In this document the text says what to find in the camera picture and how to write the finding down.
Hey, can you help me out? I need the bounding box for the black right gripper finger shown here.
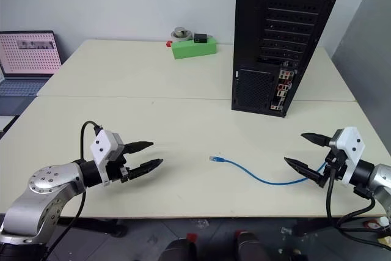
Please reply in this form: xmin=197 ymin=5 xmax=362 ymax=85
xmin=283 ymin=156 xmax=324 ymax=187
xmin=300 ymin=132 xmax=332 ymax=149

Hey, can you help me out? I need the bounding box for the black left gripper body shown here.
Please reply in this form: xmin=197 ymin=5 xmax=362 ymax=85
xmin=106 ymin=150 xmax=131 ymax=184

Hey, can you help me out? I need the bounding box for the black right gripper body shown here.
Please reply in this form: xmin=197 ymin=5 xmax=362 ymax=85
xmin=316 ymin=147 xmax=349 ymax=189

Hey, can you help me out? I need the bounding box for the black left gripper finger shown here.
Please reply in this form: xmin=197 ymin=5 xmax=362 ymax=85
xmin=123 ymin=141 xmax=155 ymax=155
xmin=126 ymin=158 xmax=164 ymax=182

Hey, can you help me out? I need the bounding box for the black table base bar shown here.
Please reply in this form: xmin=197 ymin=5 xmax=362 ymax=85
xmin=57 ymin=218 xmax=128 ymax=238

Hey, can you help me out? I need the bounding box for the red white floor item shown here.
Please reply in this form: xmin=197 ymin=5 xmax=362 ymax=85
xmin=362 ymin=216 xmax=391 ymax=232

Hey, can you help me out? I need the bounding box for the dark rounded shape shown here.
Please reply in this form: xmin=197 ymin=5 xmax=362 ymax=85
xmin=233 ymin=229 xmax=267 ymax=261
xmin=164 ymin=237 xmax=198 ymax=261

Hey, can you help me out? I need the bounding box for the green rectangular box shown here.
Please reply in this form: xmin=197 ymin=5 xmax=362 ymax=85
xmin=170 ymin=37 xmax=219 ymax=61

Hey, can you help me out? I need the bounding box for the grey tape roll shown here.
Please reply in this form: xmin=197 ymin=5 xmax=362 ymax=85
xmin=170 ymin=26 xmax=195 ymax=42

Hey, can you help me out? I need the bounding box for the black computer tower case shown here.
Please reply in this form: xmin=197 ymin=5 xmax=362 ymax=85
xmin=230 ymin=0 xmax=350 ymax=119

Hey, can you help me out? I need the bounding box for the open laptop pink screen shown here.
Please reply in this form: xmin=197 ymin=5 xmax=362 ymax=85
xmin=0 ymin=30 xmax=64 ymax=98

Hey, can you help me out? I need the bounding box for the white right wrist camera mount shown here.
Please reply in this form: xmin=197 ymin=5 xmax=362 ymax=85
xmin=329 ymin=127 xmax=367 ymax=186

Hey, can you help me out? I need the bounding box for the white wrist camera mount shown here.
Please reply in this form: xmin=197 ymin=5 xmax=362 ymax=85
xmin=329 ymin=127 xmax=367 ymax=186
xmin=90 ymin=129 xmax=125 ymax=187

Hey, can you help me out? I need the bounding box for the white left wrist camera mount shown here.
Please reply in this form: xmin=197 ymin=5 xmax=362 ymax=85
xmin=90 ymin=129 xmax=125 ymax=187

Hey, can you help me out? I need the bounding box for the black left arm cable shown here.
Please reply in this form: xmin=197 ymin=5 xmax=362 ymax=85
xmin=45 ymin=120 xmax=104 ymax=261

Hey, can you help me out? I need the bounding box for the blue ethernet cable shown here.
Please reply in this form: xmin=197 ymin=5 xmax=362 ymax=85
xmin=208 ymin=155 xmax=328 ymax=186

